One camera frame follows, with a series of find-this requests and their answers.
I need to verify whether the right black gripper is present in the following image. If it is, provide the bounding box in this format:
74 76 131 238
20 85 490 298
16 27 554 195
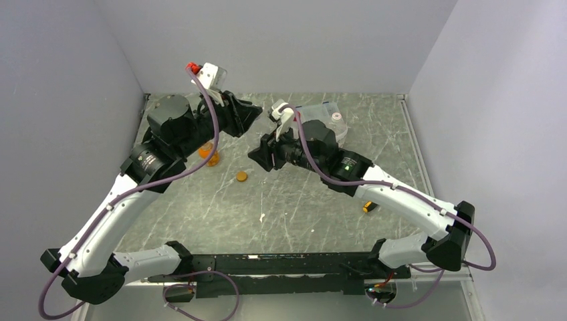
249 120 325 174

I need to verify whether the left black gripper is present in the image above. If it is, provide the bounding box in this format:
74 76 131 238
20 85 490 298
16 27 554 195
177 87 263 159

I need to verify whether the large clear tea bottle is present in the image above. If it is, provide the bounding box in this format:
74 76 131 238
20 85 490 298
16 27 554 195
328 116 348 147

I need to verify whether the white tea bottle cap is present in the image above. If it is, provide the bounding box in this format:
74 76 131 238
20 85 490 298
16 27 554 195
332 112 342 122

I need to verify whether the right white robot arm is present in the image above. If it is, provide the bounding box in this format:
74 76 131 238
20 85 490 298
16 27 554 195
248 120 475 278

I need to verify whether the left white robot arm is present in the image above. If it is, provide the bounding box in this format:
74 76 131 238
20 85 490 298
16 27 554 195
41 91 262 304

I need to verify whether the orange bottle cap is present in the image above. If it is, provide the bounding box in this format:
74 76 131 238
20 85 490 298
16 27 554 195
235 171 248 182

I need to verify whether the orange juice bottle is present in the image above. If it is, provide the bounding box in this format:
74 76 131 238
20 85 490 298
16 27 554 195
198 142 220 167

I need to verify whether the clear plastic screw box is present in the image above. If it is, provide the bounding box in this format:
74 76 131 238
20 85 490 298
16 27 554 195
296 102 345 128

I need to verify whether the orange black screwdriver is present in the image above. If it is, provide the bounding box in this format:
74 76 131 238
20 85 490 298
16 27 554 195
362 201 378 213

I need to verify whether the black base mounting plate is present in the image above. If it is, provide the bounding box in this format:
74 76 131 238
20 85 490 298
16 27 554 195
148 251 411 298

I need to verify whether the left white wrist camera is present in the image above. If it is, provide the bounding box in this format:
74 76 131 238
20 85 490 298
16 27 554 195
185 62 227 106

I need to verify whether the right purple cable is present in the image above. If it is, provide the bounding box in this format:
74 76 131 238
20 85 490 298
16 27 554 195
279 104 497 310

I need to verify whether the purple cable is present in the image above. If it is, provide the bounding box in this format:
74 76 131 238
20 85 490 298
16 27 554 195
37 64 221 321
279 104 497 310

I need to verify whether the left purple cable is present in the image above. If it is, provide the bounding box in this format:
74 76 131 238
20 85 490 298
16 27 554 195
37 64 221 321

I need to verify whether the aluminium rail frame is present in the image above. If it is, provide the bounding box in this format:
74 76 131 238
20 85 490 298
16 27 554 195
70 255 486 321

